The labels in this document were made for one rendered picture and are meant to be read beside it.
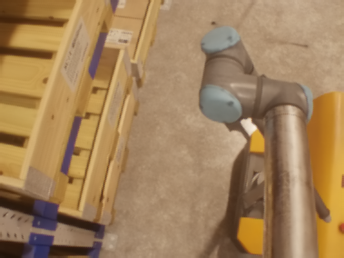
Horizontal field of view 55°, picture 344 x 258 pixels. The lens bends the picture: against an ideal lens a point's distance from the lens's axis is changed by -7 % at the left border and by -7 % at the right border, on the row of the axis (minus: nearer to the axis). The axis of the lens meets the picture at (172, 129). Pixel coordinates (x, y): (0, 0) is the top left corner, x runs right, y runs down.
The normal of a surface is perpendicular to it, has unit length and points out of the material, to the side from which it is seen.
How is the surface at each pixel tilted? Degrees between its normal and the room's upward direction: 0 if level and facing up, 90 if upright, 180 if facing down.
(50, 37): 0
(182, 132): 0
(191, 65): 0
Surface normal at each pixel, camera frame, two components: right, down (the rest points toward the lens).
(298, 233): -0.06, -0.71
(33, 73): -0.02, -0.33
